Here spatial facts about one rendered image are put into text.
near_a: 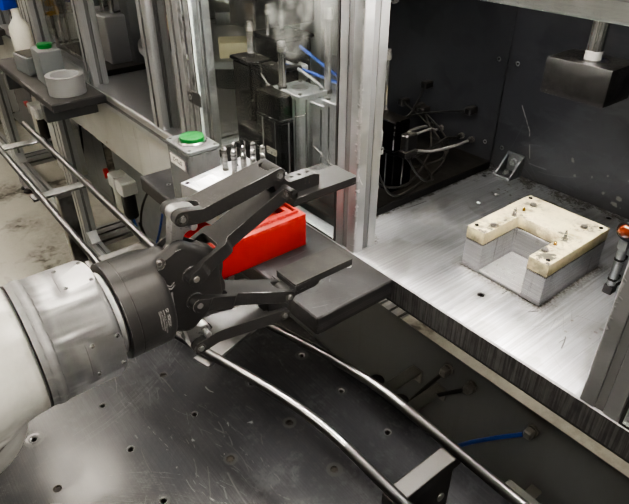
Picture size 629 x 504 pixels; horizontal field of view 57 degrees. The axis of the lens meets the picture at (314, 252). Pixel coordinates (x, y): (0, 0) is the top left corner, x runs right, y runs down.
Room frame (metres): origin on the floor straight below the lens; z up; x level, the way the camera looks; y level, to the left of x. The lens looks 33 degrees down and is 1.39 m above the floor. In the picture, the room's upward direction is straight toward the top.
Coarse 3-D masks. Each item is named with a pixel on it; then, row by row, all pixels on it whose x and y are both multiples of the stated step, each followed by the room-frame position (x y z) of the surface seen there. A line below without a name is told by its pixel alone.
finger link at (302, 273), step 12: (324, 252) 0.47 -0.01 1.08; (336, 252) 0.47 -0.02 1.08; (300, 264) 0.45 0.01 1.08; (312, 264) 0.45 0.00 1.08; (324, 264) 0.45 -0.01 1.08; (336, 264) 0.45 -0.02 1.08; (348, 264) 0.46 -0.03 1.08; (288, 276) 0.43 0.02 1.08; (300, 276) 0.43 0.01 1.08; (312, 276) 0.43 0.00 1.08; (324, 276) 0.44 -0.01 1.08; (300, 288) 0.42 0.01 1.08
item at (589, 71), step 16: (592, 32) 0.72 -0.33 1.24; (608, 32) 0.72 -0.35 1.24; (592, 48) 0.71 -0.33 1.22; (560, 64) 0.72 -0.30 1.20; (576, 64) 0.70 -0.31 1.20; (592, 64) 0.70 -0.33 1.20; (608, 64) 0.70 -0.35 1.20; (624, 64) 0.70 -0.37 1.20; (544, 80) 0.73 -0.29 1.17; (560, 80) 0.72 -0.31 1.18; (576, 80) 0.70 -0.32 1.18; (592, 80) 0.69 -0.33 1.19; (608, 80) 0.67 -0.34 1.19; (624, 80) 0.69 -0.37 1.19; (560, 96) 0.71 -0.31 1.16; (576, 96) 0.70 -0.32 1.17; (592, 96) 0.68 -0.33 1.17; (608, 96) 0.67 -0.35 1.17; (624, 96) 0.70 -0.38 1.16
